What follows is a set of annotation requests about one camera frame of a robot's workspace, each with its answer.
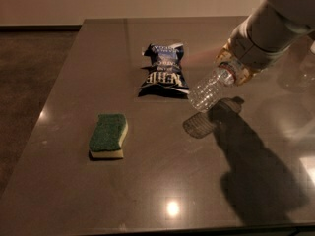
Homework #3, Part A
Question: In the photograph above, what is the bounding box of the green and yellow sponge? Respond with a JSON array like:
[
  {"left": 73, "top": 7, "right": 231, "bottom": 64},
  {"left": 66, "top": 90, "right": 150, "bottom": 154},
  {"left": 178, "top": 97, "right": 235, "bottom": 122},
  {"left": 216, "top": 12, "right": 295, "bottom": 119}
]
[{"left": 89, "top": 113, "right": 128, "bottom": 159}]

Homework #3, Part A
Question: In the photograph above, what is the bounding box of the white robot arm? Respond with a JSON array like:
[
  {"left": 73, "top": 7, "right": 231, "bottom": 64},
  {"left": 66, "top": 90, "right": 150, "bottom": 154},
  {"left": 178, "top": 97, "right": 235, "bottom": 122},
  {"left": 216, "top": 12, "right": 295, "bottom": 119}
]
[{"left": 215, "top": 0, "right": 315, "bottom": 87}]

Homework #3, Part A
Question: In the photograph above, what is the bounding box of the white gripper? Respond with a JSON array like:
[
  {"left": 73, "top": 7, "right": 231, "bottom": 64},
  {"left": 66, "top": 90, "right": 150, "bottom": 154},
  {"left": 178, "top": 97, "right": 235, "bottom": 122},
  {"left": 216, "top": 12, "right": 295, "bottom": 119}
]
[{"left": 215, "top": 1, "right": 314, "bottom": 86}]

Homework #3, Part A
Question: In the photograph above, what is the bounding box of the blue chip bag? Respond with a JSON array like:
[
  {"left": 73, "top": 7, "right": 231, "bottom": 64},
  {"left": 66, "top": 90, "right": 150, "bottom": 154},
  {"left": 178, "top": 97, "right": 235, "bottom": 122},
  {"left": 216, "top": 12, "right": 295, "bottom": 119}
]
[{"left": 139, "top": 43, "right": 189, "bottom": 98}]

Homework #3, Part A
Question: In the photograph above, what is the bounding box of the clear plastic water bottle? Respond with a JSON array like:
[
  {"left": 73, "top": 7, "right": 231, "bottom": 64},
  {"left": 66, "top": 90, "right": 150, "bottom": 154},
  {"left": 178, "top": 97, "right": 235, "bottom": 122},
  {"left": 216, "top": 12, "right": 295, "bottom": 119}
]
[{"left": 188, "top": 62, "right": 237, "bottom": 113}]

